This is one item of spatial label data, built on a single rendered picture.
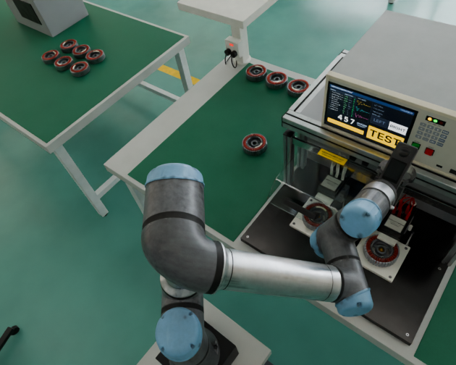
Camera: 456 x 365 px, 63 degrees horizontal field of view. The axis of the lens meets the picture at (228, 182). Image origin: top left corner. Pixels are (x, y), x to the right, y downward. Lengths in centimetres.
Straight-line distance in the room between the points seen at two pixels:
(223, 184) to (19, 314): 151
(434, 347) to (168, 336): 80
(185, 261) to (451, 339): 96
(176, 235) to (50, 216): 225
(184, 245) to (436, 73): 85
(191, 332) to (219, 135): 104
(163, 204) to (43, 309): 190
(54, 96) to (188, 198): 179
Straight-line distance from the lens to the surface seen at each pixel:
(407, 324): 135
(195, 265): 64
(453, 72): 121
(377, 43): 129
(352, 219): 82
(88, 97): 227
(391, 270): 139
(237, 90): 202
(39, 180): 312
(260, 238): 142
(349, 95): 115
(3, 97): 260
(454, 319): 142
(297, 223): 143
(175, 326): 101
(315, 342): 208
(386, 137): 119
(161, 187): 70
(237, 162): 166
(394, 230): 136
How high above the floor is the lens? 201
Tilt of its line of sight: 52 degrees down
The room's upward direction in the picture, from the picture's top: 12 degrees counter-clockwise
